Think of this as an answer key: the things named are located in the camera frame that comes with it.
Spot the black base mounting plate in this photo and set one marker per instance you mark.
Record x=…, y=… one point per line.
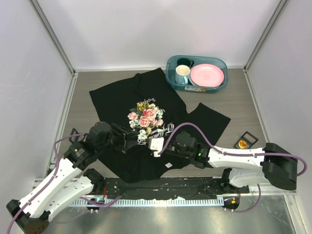
x=189, y=188

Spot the dark green mug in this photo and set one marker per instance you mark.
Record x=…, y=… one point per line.
x=186, y=62

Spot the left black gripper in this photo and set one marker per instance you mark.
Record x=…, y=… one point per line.
x=123, y=133

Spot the white garment label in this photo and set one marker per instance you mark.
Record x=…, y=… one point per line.
x=168, y=165

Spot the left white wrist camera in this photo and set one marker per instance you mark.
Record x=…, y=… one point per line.
x=156, y=146

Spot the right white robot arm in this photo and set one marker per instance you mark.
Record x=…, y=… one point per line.
x=242, y=167

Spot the pink plate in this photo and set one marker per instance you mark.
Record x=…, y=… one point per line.
x=206, y=75

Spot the right black display box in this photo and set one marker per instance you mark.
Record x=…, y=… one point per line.
x=249, y=138

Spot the teal plastic basin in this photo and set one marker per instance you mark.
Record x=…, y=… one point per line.
x=171, y=72

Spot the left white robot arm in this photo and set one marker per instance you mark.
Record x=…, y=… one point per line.
x=71, y=178

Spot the light blue mug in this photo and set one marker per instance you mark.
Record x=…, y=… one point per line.
x=182, y=73

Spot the black display box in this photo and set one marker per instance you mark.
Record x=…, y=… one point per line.
x=249, y=138
x=75, y=136

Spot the left black display box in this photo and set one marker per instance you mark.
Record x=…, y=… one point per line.
x=75, y=136

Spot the round orange brooch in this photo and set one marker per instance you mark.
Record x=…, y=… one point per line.
x=242, y=144

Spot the black floral print t-shirt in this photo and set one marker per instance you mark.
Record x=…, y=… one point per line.
x=148, y=104

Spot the white slotted cable duct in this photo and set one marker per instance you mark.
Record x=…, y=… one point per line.
x=178, y=202

